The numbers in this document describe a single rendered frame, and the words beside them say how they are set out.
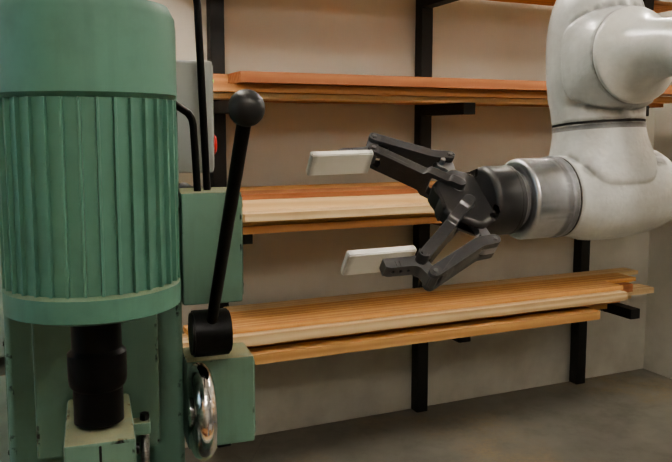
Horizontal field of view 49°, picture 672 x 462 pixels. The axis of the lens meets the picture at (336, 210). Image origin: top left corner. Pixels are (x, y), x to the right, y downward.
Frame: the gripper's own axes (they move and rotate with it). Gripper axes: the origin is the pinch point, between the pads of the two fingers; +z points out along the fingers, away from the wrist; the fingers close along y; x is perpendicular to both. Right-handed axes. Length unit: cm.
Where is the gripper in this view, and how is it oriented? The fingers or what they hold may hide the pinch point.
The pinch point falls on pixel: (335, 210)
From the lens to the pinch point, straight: 73.3
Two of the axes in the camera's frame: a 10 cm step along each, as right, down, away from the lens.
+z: -9.4, 0.6, -3.3
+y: -2.7, -7.2, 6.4
